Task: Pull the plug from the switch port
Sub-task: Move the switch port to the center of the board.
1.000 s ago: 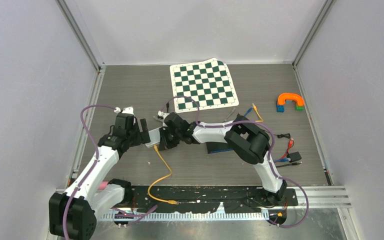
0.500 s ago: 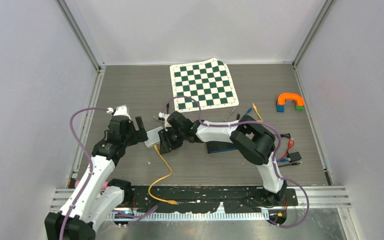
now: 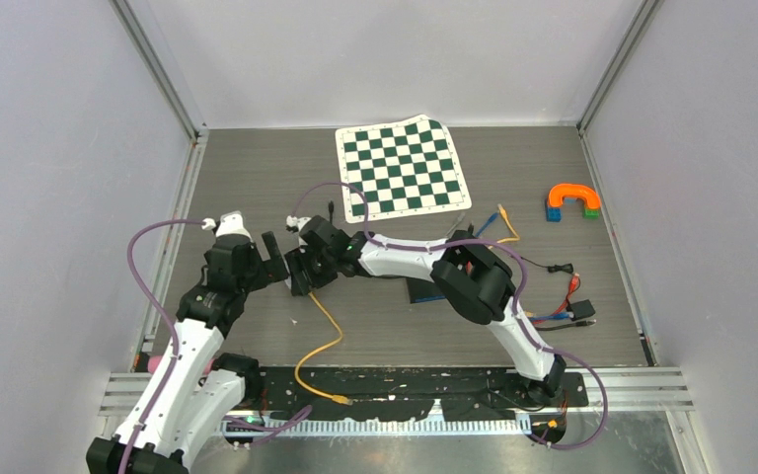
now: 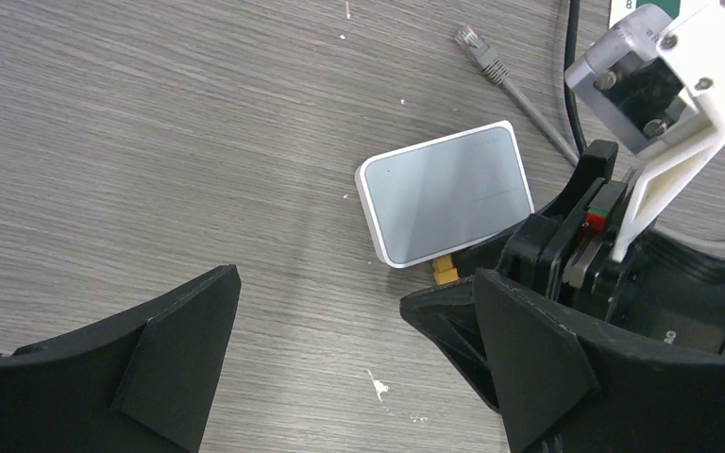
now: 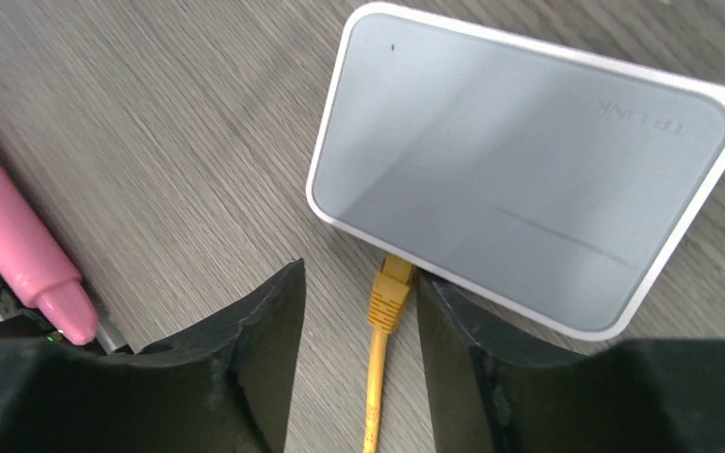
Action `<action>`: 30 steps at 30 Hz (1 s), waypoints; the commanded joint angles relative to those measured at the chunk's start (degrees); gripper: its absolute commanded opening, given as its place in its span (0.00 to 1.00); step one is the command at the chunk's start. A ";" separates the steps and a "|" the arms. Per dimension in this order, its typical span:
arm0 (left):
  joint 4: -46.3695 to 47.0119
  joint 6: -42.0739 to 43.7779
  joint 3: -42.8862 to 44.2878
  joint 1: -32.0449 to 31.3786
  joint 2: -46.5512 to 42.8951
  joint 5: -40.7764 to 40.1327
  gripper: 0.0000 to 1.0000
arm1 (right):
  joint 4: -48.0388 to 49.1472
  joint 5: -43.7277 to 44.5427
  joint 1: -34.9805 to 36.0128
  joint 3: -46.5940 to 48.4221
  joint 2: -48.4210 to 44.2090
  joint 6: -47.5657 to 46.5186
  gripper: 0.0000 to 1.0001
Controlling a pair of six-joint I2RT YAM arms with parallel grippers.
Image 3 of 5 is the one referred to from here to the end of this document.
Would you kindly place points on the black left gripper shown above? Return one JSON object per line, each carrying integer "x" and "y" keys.
{"x": 272, "y": 274}

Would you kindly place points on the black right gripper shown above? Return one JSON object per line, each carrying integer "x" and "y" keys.
{"x": 298, "y": 263}

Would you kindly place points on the black network switch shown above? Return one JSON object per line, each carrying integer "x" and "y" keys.
{"x": 421, "y": 291}

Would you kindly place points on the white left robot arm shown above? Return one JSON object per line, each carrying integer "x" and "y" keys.
{"x": 193, "y": 388}

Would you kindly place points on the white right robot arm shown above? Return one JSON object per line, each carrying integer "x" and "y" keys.
{"x": 477, "y": 284}

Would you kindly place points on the green white chessboard mat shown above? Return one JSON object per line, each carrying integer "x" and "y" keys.
{"x": 399, "y": 169}

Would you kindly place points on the pink marker pen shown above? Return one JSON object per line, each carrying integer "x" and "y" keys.
{"x": 155, "y": 360}

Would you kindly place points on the blue toy block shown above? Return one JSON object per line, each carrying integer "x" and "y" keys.
{"x": 553, "y": 211}

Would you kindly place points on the black power adapter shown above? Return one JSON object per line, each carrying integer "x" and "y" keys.
{"x": 580, "y": 310}

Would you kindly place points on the green toy block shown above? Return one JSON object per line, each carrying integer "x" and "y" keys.
{"x": 591, "y": 213}

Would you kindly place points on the orange arch toy block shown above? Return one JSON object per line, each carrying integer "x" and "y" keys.
{"x": 560, "y": 192}

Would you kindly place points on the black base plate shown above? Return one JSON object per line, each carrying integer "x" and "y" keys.
{"x": 404, "y": 393}

